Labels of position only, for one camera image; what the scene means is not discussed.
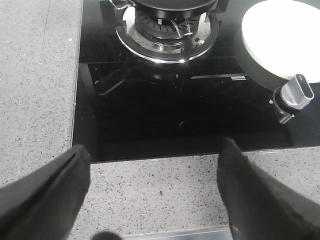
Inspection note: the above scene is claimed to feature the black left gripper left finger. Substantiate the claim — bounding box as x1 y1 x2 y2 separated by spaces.
0 145 91 240

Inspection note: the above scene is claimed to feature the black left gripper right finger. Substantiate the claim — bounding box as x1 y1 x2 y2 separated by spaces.
217 137 320 240

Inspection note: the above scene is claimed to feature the white plate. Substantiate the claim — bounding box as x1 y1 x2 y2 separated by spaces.
241 0 320 84

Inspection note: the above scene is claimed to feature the black frying pan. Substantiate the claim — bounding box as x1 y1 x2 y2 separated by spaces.
133 0 216 20

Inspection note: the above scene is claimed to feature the silver left stove knob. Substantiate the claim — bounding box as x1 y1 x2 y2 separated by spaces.
272 74 315 124

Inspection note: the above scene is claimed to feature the black glass cooktop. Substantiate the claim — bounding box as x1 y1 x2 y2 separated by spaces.
72 0 320 162

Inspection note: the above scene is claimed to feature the left black gas burner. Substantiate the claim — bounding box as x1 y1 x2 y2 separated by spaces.
114 6 220 64

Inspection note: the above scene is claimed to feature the wire pan reducer ring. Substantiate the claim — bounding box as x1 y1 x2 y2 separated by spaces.
108 0 193 38

